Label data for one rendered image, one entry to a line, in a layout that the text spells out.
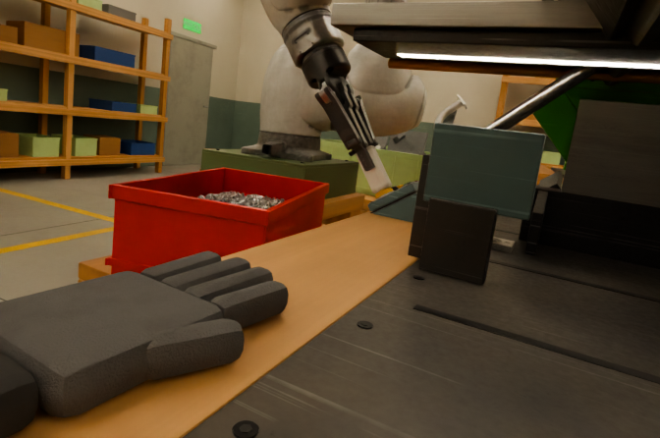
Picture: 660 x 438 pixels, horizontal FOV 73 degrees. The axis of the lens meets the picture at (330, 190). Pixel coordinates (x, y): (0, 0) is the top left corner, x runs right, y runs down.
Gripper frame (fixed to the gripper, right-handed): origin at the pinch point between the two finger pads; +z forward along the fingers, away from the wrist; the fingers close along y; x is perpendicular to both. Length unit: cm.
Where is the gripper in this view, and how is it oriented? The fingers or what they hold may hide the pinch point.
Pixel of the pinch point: (373, 169)
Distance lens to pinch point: 70.0
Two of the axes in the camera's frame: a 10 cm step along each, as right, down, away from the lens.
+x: 7.9, -4.2, -4.5
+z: 4.0, 9.0, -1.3
